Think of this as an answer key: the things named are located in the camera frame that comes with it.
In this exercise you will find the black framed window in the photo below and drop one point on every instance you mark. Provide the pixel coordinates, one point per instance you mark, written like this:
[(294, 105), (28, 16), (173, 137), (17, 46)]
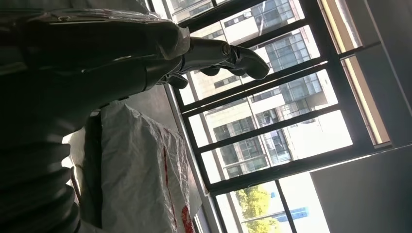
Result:
[(267, 128)]

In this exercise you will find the beige building outside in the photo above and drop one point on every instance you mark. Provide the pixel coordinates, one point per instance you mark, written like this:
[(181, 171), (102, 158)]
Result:
[(238, 130)]

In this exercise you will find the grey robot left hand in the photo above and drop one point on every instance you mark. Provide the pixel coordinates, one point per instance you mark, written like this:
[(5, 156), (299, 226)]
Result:
[(80, 64)]

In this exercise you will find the grey package with red print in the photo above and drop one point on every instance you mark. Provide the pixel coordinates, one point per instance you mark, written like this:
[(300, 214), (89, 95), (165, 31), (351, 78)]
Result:
[(138, 167)]

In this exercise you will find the green tree outside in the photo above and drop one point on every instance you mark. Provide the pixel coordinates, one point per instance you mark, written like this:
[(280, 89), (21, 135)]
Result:
[(254, 199)]

